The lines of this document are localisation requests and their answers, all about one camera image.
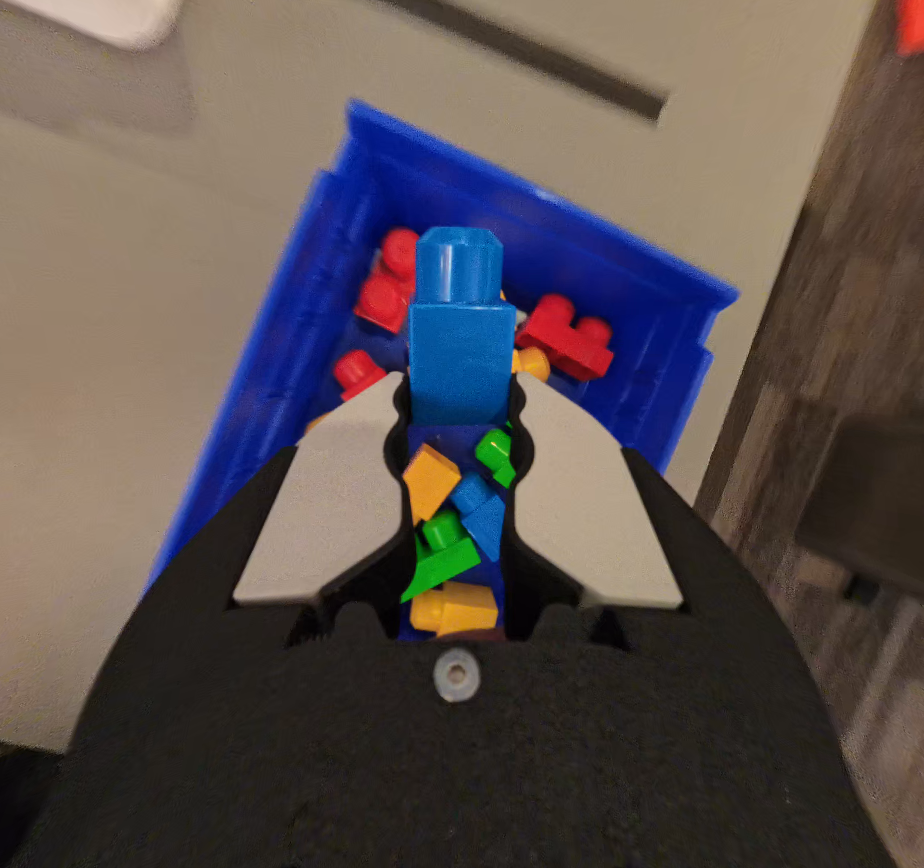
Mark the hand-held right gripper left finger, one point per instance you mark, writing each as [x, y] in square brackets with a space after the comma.
[325, 507]

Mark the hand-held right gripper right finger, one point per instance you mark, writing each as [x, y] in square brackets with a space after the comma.
[592, 507]

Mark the yellow toy block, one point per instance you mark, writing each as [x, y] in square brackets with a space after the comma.
[319, 424]
[429, 482]
[533, 364]
[462, 612]

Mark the blue toy block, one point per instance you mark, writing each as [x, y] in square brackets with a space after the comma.
[482, 514]
[462, 348]

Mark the blue plastic bin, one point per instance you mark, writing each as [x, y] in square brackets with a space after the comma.
[650, 305]

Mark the grey desk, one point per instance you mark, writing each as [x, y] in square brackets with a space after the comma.
[144, 305]

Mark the green two-stud toy block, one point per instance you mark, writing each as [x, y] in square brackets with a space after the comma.
[494, 453]
[444, 557]

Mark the red two-stud toy block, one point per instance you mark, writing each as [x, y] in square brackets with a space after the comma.
[382, 297]
[570, 341]

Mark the dark furniture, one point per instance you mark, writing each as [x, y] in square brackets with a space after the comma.
[866, 500]

